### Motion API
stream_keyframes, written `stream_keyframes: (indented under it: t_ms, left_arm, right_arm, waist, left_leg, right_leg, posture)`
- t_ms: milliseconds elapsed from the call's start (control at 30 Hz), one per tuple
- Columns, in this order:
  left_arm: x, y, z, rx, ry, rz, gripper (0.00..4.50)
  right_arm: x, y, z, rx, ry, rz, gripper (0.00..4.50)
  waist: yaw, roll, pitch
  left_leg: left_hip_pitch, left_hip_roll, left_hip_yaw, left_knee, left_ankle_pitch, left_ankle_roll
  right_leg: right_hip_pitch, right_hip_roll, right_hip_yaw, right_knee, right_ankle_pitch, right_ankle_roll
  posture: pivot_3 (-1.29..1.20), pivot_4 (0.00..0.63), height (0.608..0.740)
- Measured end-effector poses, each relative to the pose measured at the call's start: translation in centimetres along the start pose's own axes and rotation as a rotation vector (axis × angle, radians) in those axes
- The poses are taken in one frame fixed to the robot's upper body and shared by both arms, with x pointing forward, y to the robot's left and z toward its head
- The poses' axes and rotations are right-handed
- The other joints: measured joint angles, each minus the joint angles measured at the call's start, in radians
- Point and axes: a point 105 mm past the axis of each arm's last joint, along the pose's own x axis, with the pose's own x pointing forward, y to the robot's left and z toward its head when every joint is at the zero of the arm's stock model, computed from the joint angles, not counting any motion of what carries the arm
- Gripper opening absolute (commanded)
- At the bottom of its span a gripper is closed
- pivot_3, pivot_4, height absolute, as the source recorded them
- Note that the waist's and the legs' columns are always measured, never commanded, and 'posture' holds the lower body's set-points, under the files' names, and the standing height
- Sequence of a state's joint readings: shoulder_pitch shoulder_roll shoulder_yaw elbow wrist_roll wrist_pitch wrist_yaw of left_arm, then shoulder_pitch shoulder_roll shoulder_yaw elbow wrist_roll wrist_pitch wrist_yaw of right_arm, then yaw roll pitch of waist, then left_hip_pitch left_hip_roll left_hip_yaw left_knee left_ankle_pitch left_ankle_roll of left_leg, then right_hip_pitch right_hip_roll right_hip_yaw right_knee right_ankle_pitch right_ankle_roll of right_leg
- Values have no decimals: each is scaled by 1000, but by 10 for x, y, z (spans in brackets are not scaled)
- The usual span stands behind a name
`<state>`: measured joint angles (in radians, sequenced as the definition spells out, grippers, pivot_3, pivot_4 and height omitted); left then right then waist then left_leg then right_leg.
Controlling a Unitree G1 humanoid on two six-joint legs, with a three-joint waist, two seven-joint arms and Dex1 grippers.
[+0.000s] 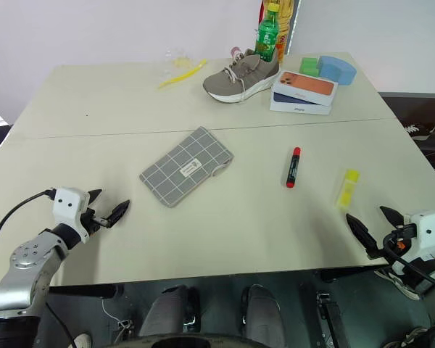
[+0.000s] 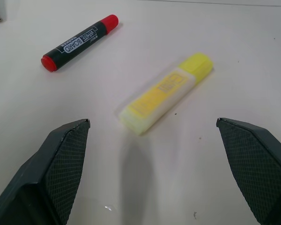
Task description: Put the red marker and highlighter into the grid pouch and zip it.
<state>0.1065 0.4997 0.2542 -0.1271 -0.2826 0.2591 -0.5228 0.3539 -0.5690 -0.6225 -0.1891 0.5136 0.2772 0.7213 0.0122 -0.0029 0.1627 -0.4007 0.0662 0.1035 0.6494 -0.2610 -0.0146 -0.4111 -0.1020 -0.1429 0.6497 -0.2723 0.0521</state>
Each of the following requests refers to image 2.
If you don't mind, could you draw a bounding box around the yellow highlighter pen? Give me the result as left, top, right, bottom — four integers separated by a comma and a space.
118, 52, 214, 136

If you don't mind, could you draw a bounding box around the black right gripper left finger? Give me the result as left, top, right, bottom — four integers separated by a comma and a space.
0, 119, 91, 225

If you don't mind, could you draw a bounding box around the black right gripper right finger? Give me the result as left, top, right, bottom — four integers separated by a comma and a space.
216, 117, 281, 225

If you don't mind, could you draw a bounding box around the black red whiteboard marker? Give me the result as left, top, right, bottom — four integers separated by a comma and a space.
40, 14, 120, 73

